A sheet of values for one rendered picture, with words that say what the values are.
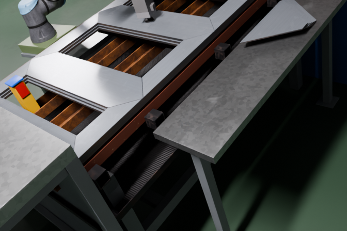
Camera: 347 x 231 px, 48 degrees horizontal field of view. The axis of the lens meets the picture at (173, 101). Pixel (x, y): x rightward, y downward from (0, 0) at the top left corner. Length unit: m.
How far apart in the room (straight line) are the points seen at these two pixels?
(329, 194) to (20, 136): 1.44
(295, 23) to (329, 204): 0.86
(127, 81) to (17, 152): 0.57
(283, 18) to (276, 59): 0.24
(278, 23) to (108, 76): 0.73
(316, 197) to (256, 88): 0.78
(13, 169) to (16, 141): 0.10
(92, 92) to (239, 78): 0.56
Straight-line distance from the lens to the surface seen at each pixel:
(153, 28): 1.76
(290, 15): 1.73
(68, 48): 1.91
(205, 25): 1.67
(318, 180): 2.07
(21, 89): 1.73
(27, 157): 1.01
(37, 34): 2.33
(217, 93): 1.43
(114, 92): 1.44
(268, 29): 1.66
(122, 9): 2.04
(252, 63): 1.54
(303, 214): 1.95
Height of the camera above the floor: 1.64
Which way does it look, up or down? 38 degrees down
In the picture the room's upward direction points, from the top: 19 degrees counter-clockwise
